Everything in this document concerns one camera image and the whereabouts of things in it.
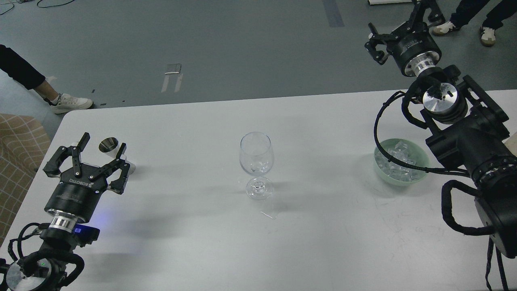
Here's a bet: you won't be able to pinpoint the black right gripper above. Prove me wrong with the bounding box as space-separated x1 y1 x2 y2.
364 0 446 77

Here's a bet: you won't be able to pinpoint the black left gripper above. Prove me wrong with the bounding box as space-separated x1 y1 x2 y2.
43 132 129 224

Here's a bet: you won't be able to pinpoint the silver metal jigger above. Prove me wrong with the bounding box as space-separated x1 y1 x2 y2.
98 137 136 175

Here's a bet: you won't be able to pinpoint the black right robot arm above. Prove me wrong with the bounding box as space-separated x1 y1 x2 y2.
364 0 517 291

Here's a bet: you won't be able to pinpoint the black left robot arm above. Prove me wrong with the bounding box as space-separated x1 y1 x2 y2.
1 133 135 291

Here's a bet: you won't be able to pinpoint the clear wine glass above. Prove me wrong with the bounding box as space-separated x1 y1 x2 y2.
239 131 274 200

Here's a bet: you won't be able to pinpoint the standing person white sneakers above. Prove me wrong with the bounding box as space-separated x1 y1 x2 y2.
431 0 517 46

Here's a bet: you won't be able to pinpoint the beige checked cushion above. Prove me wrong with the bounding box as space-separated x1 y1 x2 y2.
0 114 50 243

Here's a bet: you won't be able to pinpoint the green bowl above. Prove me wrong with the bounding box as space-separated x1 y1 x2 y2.
373 138 429 186

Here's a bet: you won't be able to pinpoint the seated person in black trousers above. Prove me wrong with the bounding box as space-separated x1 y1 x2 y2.
0 44 94 114

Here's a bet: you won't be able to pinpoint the black floor cables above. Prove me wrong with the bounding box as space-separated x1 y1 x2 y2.
0 0 76 16

